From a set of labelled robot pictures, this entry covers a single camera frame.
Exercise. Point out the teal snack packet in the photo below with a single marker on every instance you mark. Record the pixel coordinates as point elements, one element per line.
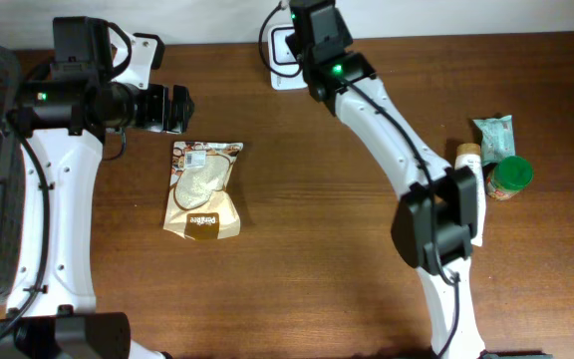
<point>497,139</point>

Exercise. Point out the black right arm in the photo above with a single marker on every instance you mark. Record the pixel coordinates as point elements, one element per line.
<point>437,216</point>

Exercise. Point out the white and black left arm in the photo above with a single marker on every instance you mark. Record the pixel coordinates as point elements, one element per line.
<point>53,124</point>

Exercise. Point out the tan bread bag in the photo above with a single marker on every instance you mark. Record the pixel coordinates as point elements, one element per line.
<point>199,206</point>

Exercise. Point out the green lid jar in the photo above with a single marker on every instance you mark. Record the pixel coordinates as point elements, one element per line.
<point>509,177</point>

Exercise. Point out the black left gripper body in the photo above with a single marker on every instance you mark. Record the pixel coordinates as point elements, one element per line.
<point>153,108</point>

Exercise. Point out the white cream tube gold cap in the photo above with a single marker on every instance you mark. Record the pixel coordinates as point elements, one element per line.
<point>469,155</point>

